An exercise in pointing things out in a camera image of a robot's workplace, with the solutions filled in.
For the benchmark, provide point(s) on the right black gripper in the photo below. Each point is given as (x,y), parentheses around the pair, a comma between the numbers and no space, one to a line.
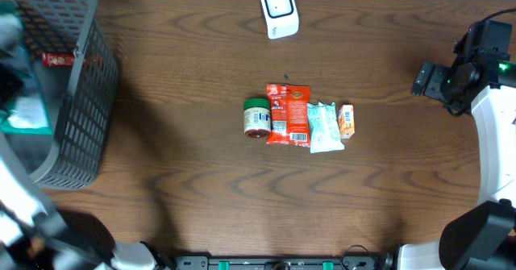
(439,73)

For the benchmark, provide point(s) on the small orange tissue box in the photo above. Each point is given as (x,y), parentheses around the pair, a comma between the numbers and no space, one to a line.
(346,121)

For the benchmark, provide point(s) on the mint green wipes pack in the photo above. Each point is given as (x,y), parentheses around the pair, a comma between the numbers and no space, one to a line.
(324,128)

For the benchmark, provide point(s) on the orange red snack bag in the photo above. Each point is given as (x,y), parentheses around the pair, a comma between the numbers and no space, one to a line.
(290,124)

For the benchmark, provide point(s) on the green lid glass jar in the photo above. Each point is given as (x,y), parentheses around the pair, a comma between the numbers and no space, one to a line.
(256,118)

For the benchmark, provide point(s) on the red candy bar wrapper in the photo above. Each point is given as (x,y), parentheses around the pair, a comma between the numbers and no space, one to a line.
(65,60)

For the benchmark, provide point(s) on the green white gloves package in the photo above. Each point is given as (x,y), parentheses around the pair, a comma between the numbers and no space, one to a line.
(23,109)

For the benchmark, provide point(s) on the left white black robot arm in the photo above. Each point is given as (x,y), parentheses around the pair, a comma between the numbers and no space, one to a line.
(34,232)

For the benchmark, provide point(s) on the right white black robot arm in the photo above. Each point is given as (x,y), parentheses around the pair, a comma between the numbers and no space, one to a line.
(483,237)

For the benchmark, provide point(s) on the white barcode scanner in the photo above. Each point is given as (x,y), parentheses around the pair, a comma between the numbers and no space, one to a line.
(281,18)

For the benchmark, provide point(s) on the grey plastic mesh basket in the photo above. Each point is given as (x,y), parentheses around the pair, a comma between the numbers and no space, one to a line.
(79,100)

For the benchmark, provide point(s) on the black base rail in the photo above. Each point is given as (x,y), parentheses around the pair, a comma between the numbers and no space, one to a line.
(350,262)

